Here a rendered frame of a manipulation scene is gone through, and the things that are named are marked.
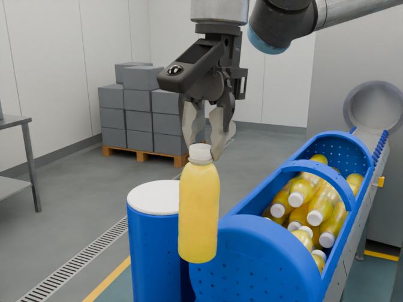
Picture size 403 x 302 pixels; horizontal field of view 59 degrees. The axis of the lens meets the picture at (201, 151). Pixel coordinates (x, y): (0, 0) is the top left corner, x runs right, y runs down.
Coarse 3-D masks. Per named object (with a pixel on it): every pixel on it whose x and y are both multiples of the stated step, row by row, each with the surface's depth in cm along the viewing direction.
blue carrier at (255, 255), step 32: (288, 160) 115; (352, 160) 139; (256, 192) 91; (352, 192) 103; (224, 224) 74; (256, 224) 71; (352, 224) 100; (224, 256) 74; (256, 256) 70; (288, 256) 66; (224, 288) 76; (256, 288) 72; (288, 288) 68; (320, 288) 70
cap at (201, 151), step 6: (192, 144) 60; (198, 144) 60; (204, 144) 60; (192, 150) 58; (198, 150) 57; (204, 150) 57; (192, 156) 58; (198, 156) 58; (204, 156) 58; (210, 156) 58
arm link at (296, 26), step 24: (264, 0) 60; (312, 0) 64; (336, 0) 66; (360, 0) 68; (384, 0) 70; (264, 24) 63; (288, 24) 61; (312, 24) 65; (336, 24) 70; (264, 48) 67
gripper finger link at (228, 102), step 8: (224, 88) 54; (224, 96) 54; (232, 96) 55; (216, 104) 55; (224, 104) 55; (232, 104) 54; (224, 112) 55; (232, 112) 55; (224, 120) 55; (224, 128) 56
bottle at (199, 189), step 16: (192, 160) 58; (208, 160) 59; (192, 176) 58; (208, 176) 58; (192, 192) 58; (208, 192) 58; (192, 208) 59; (208, 208) 59; (192, 224) 60; (208, 224) 60; (192, 240) 61; (208, 240) 61; (192, 256) 62; (208, 256) 62
